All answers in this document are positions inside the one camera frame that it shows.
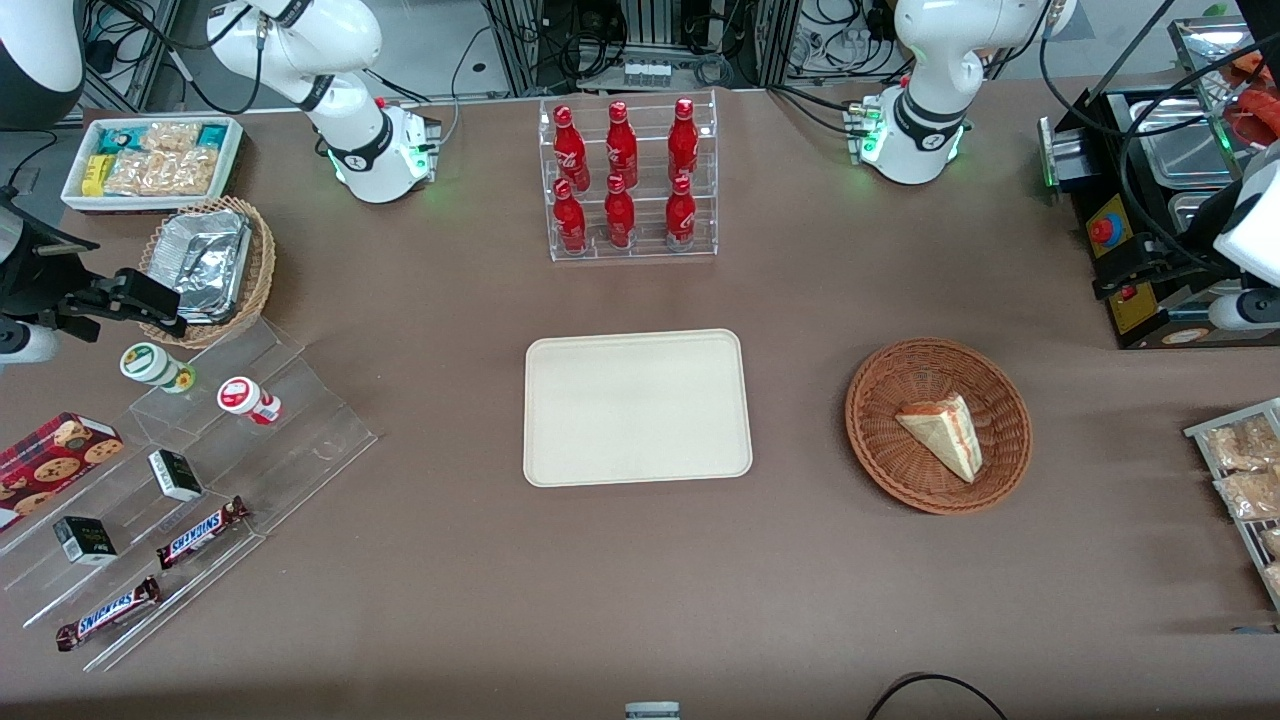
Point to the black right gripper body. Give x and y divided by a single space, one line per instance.
45 284

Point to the triangular sandwich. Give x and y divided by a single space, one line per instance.
945 435

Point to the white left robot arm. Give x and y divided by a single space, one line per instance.
935 90

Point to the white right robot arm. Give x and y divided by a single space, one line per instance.
350 40

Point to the light wicker basket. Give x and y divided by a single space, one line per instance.
262 260

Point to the brown wicker basket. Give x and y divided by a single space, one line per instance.
900 470

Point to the cream plastic tray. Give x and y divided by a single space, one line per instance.
637 408

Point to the black food warmer machine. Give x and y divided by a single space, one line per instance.
1135 320

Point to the red emergency stop button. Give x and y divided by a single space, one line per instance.
1103 230

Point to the green lid yogurt cup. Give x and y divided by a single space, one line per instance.
150 364

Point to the steel warmer pan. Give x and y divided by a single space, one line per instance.
1190 210
1190 150

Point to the stacked foil containers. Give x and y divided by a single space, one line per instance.
205 262

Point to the white snack bin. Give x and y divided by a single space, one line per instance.
75 190

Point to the red sausages in warmer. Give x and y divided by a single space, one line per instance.
1255 115

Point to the yellow snack box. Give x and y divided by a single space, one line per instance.
96 175

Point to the large clear cracker bag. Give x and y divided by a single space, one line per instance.
160 172

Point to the red lid yogurt cup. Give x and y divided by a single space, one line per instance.
243 397

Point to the teal snack packet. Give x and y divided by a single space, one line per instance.
212 135
122 140

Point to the small clear cracker bag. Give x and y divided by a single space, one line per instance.
170 136

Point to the small black box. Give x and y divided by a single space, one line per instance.
85 540
176 475

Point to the red plaid cookie box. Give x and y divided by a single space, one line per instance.
50 465

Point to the clear acrylic stepped display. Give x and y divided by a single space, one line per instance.
300 430

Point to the clear snack bag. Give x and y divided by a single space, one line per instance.
1272 542
1274 578
1250 495
1240 445

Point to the Snickers chocolate bar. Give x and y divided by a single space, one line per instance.
108 613
200 532

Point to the red cola bottle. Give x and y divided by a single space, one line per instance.
570 222
569 150
681 215
619 218
683 142
621 145

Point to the clear acrylic bottle rack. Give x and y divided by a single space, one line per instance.
645 250

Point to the small grey device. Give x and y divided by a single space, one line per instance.
652 711

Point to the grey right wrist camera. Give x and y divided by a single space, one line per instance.
25 342

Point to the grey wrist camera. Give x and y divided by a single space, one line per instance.
1245 310
25 342

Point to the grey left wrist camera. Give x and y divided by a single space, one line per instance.
1245 310

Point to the aluminium equipment frame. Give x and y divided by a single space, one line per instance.
520 45

